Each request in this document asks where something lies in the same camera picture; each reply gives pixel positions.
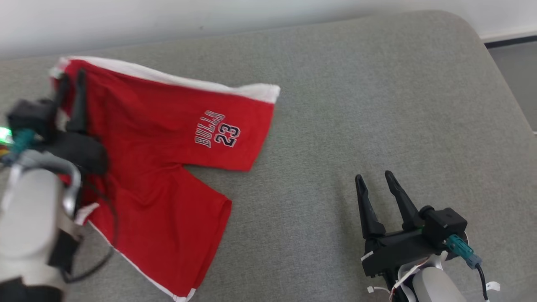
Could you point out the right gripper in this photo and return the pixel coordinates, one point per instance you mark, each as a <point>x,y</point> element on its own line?
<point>398,251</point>

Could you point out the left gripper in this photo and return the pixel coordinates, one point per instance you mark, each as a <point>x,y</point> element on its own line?
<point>84,153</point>

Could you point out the red basketball shorts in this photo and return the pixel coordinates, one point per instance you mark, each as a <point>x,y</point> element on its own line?
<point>168,126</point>

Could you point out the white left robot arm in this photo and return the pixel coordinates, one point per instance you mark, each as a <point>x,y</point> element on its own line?
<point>29,209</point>

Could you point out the grey fabric sofa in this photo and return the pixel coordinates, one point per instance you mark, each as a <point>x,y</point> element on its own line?
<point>335,126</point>

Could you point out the white baseboard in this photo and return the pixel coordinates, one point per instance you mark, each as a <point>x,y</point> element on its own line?
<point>512,33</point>

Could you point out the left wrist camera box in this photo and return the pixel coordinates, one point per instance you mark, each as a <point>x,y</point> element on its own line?
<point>29,117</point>

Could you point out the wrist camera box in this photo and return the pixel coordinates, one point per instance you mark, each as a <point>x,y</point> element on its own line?
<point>29,117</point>
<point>444,222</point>

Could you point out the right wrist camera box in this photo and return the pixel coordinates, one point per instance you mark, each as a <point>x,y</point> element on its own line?
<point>444,222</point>

